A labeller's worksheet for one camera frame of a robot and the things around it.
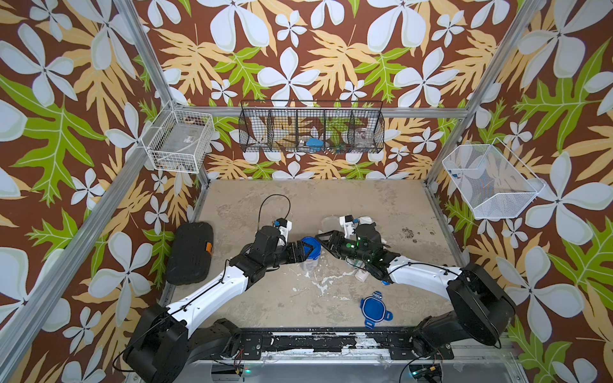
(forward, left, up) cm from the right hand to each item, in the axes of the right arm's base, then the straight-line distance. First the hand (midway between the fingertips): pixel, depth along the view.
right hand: (315, 240), depth 80 cm
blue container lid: (-19, -20, -16) cm, 32 cm away
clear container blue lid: (-5, +2, -11) cm, 12 cm away
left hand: (-2, +3, -1) cm, 3 cm away
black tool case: (+1, +47, -11) cm, 48 cm away
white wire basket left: (+31, +50, +19) cm, 62 cm away
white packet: (+20, -23, -16) cm, 34 cm away
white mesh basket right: (+16, -63, +11) cm, 66 cm away
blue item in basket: (+38, 0, +12) cm, 40 cm away
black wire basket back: (+46, +1, +15) cm, 48 cm away
